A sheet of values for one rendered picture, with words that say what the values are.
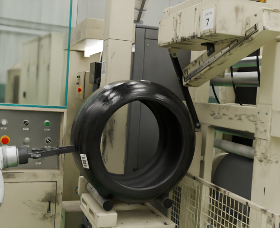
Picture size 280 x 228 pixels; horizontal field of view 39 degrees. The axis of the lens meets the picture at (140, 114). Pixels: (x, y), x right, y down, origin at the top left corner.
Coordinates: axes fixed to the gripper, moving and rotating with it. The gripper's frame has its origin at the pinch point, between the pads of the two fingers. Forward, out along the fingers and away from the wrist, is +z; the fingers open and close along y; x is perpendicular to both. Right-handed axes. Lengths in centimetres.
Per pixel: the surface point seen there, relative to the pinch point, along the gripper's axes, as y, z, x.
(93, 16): 938, 245, -203
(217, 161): 45, 100, 27
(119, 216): 3.0, 22.3, 35.5
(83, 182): 23.8, 10.7, 22.1
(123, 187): -11.8, 21.2, 17.6
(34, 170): 65, -10, 21
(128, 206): 18, 31, 37
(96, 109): -9.5, 12.5, -16.8
